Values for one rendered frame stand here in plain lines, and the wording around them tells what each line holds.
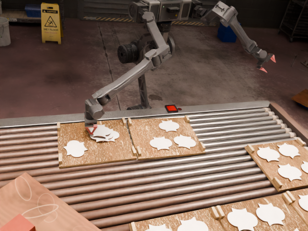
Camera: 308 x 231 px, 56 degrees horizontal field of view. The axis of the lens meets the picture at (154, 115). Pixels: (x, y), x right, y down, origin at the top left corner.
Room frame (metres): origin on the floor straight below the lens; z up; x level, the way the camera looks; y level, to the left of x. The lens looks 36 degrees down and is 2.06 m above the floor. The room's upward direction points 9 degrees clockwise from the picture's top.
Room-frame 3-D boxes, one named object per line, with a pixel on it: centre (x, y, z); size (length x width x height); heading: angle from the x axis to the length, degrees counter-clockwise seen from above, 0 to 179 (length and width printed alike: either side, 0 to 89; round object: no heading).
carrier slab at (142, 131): (1.37, -0.09, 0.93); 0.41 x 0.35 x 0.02; 110
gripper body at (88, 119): (1.26, 0.35, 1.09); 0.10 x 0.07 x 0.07; 18
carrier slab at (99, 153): (1.22, 0.31, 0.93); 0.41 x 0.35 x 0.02; 112
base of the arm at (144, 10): (1.98, 0.17, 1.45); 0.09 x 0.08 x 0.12; 129
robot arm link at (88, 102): (1.25, 0.34, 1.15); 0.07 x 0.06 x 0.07; 39
